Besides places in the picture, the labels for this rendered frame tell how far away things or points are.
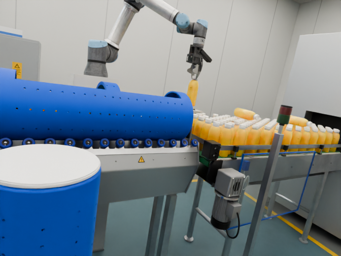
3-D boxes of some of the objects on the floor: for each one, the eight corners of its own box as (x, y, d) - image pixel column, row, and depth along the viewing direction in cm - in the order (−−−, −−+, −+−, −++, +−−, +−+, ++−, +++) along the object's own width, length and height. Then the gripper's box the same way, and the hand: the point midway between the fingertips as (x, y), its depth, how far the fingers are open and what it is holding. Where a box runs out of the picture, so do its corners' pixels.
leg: (142, 262, 166) (155, 182, 154) (149, 260, 170) (163, 181, 157) (145, 268, 162) (159, 186, 149) (153, 266, 165) (167, 185, 152)
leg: (150, 278, 155) (165, 192, 142) (158, 276, 158) (173, 191, 145) (155, 285, 150) (170, 196, 138) (162, 282, 153) (178, 195, 141)
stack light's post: (232, 292, 154) (274, 132, 132) (236, 290, 157) (278, 132, 134) (237, 297, 151) (280, 134, 129) (241, 295, 153) (284, 134, 131)
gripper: (186, 43, 153) (181, 76, 158) (197, 43, 144) (191, 78, 148) (197, 46, 158) (191, 78, 162) (208, 46, 148) (201, 80, 153)
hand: (195, 76), depth 156 cm, fingers closed on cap, 4 cm apart
